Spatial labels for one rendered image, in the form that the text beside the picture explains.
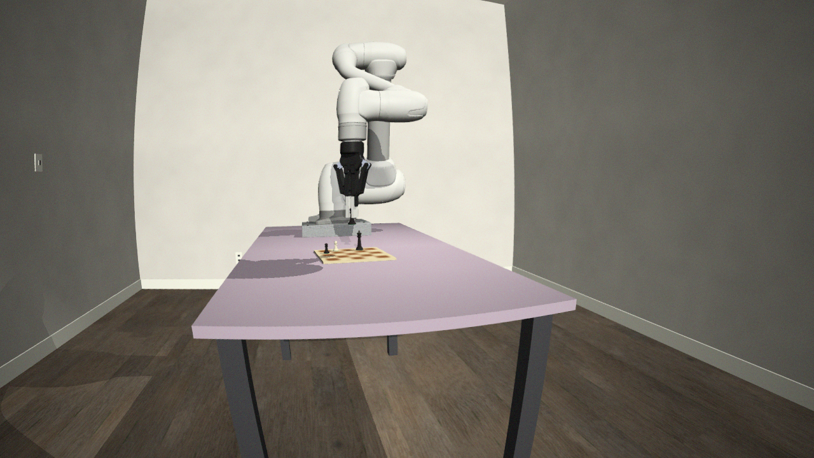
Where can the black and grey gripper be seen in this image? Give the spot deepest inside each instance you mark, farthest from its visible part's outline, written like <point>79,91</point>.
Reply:
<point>352,159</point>

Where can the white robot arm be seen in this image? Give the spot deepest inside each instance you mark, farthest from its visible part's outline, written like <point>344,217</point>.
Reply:
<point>358,104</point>

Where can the chessboard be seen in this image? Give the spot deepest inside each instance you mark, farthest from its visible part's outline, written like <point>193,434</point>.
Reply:
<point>351,255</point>

